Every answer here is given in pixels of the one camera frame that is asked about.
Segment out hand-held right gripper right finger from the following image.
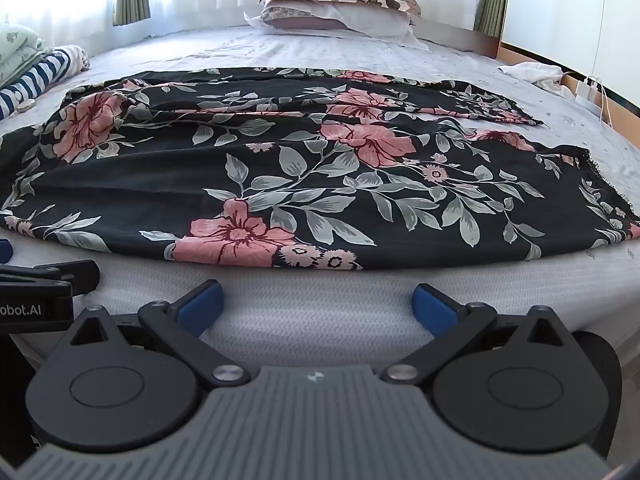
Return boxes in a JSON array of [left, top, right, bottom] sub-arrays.
[[379, 283, 581, 387]]

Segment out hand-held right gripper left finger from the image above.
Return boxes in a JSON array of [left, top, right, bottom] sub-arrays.
[[62, 280, 252, 389]]

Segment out black floral pants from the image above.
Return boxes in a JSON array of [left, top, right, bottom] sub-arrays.
[[0, 66, 640, 272]]

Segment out blue white striped cloth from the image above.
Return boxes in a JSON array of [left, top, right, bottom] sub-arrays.
[[0, 45, 91, 120]]

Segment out folded pale green quilt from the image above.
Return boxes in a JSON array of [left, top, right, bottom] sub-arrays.
[[0, 24, 44, 89]]

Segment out crumpled white cloth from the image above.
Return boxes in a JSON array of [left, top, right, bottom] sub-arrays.
[[498, 61, 577, 97]]

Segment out white charger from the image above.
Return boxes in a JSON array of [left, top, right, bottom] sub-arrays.
[[575, 78, 604, 107]]

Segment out bed with lavender sheet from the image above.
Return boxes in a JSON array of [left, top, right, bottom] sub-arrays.
[[0, 25, 640, 411]]

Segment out white lavender pillow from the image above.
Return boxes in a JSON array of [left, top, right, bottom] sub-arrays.
[[244, 0, 431, 52]]

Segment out white cable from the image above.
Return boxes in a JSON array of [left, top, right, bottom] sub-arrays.
[[596, 77, 615, 127]]

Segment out wooden bed frame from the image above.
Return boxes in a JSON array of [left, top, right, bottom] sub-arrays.
[[415, 17, 640, 128]]

